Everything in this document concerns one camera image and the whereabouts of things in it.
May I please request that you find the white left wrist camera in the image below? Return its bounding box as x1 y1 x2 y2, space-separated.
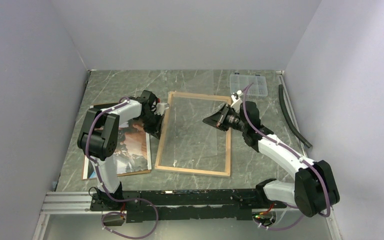
155 102 170 116

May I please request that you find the glossy photo print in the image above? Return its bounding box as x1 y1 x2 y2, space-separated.
84 108 152 176

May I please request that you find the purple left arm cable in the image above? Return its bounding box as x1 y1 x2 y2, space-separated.
85 96 160 239

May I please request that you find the aluminium extrusion rail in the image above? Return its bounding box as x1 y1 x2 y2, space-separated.
41 191 297 219

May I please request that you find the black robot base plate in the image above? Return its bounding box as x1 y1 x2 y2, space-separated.
89 188 286 223

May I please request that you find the brown wooden backing board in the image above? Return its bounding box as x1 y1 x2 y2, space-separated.
81 103 152 181

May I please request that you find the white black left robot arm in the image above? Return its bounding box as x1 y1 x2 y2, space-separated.
77 90 169 210

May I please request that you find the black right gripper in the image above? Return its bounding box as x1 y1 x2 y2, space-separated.
202 104 247 133

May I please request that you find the black rubber hose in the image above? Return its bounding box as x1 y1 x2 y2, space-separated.
278 83 313 149

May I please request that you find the clear plastic compartment box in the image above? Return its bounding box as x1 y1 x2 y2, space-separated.
229 73 268 97

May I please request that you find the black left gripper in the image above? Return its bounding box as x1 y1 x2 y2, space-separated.
138 112 165 140

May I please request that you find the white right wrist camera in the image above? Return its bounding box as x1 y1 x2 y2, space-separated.
230 90 243 111

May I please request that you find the white wooden picture frame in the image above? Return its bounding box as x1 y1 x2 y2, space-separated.
154 91 233 177

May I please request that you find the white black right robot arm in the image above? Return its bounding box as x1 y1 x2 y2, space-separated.
202 101 340 218

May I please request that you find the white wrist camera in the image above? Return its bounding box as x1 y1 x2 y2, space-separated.
155 102 170 116
230 90 243 111

